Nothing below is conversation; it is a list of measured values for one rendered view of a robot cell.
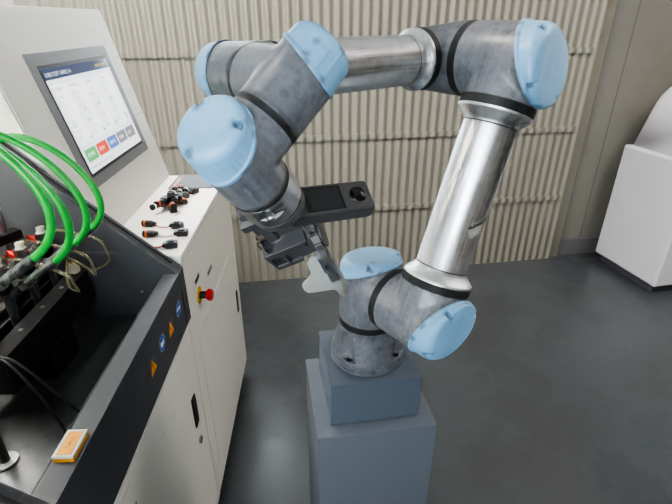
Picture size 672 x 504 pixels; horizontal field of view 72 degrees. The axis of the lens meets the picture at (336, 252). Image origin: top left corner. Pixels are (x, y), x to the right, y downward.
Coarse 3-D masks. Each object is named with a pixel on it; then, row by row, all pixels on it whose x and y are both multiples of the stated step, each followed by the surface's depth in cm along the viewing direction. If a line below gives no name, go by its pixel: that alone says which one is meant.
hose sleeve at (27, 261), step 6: (24, 258) 78; (30, 258) 78; (18, 264) 78; (24, 264) 78; (30, 264) 78; (12, 270) 79; (18, 270) 79; (24, 270) 79; (6, 276) 79; (12, 276) 79; (18, 276) 80; (0, 282) 79; (6, 282) 79
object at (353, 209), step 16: (304, 192) 59; (320, 192) 59; (336, 192) 60; (352, 192) 60; (368, 192) 61; (304, 208) 58; (320, 208) 58; (336, 208) 59; (352, 208) 59; (368, 208) 60; (304, 224) 59
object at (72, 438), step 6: (72, 432) 70; (78, 432) 70; (66, 438) 69; (72, 438) 69; (78, 438) 69; (84, 438) 69; (66, 444) 68; (72, 444) 68; (60, 450) 67; (66, 450) 67; (72, 450) 67; (78, 450) 68; (54, 462) 66
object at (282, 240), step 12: (300, 204) 55; (240, 216) 57; (240, 228) 56; (252, 228) 57; (264, 228) 55; (276, 228) 55; (288, 228) 60; (300, 228) 61; (312, 228) 60; (324, 228) 66; (264, 240) 62; (276, 240) 61; (288, 240) 61; (300, 240) 60; (312, 240) 60; (324, 240) 61; (264, 252) 61; (276, 252) 60; (288, 252) 61; (300, 252) 63; (312, 252) 65; (276, 264) 64; (288, 264) 64
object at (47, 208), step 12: (0, 156) 70; (12, 156) 71; (12, 168) 71; (24, 168) 72; (24, 180) 72; (36, 192) 73; (48, 204) 74; (48, 216) 75; (48, 228) 76; (48, 240) 77; (36, 252) 78
